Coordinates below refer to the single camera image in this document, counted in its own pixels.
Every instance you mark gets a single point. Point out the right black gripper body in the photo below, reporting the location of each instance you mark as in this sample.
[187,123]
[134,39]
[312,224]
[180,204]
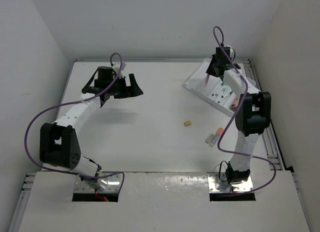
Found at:
[211,68]

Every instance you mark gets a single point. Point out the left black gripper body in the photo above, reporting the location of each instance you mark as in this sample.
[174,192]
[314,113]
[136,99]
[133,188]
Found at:
[118,88]

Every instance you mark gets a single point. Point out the pink highlighter stick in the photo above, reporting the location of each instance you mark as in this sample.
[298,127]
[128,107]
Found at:
[207,79]

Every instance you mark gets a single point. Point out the pink capped clear tube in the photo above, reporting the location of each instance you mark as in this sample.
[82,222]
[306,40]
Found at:
[234,105]

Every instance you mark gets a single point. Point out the orange capped clear tube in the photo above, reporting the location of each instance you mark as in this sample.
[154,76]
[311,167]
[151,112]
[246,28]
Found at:
[216,137]

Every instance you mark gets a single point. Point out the blue capped white pen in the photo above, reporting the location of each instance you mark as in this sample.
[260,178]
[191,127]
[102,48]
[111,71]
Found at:
[225,89]

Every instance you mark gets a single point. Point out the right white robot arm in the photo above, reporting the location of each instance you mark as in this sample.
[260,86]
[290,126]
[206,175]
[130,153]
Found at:
[252,116]

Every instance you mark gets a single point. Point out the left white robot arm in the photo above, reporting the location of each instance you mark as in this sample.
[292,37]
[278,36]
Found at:
[59,144]

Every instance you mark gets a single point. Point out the white divided tray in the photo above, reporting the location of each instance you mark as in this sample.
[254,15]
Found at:
[195,83]

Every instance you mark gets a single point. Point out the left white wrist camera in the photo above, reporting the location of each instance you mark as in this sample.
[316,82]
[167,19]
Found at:
[119,67]

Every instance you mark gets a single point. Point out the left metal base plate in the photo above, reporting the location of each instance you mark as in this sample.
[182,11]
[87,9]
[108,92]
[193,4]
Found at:
[110,183]

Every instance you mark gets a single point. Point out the metal base plate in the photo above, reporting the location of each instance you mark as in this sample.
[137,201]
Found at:
[218,186]
[110,183]

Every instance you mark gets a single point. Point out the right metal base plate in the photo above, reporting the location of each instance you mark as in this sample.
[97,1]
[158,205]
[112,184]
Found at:
[218,186]

